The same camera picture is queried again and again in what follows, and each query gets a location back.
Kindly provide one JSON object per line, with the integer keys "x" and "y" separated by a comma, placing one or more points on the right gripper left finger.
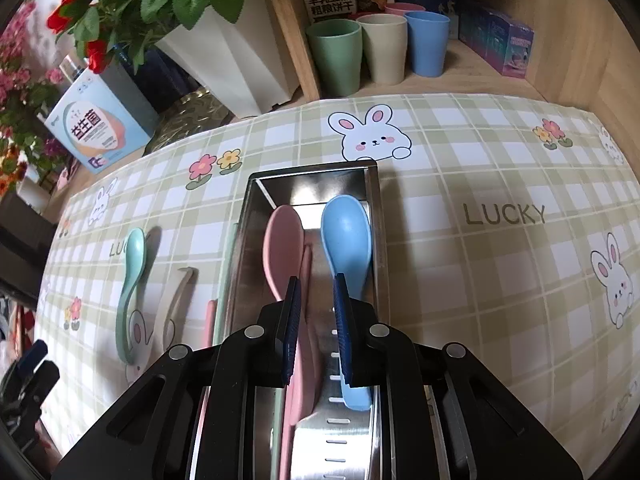
{"x": 276, "y": 348}

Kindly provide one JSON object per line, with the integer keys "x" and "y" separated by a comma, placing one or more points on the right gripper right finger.
{"x": 365, "y": 346}

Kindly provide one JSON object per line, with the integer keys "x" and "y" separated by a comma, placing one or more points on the pink chopstick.
{"x": 208, "y": 339}

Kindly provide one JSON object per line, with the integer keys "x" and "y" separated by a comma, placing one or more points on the pink spoon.
{"x": 285, "y": 254}

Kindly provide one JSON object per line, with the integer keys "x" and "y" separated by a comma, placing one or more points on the beige spoon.
{"x": 164, "y": 325}

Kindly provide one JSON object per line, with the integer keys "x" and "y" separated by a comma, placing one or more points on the blue spoon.
{"x": 347, "y": 243}

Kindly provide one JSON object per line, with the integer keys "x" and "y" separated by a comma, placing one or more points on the teal green spoon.
{"x": 135, "y": 256}

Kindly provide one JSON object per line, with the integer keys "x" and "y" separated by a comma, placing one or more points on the stainless steel utensil tray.
{"x": 333, "y": 442}

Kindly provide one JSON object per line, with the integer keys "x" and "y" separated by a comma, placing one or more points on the checkered bunny tablecloth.
{"x": 511, "y": 225}

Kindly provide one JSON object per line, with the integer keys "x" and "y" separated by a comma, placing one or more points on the gold embossed tin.
{"x": 194, "y": 113}

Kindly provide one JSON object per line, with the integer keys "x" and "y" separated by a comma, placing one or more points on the blue probiotic box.
{"x": 102, "y": 118}

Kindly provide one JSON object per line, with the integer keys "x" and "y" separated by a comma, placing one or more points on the white flower pot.
{"x": 245, "y": 65}

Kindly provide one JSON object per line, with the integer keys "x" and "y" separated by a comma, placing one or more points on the pink flower bouquet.
{"x": 26, "y": 143}

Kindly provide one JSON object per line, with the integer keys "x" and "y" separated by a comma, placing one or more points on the green cup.
{"x": 336, "y": 46}

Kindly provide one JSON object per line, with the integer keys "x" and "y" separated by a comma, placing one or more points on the beige cup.
{"x": 385, "y": 44}

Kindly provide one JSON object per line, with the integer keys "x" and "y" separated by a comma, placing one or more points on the blue cup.
{"x": 428, "y": 34}

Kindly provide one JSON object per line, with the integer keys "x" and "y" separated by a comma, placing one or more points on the purple small box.
{"x": 504, "y": 43}

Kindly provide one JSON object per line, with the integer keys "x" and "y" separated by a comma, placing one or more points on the pink cup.
{"x": 401, "y": 8}

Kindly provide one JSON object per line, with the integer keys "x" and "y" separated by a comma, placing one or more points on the wooden shelf unit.
{"x": 582, "y": 53}

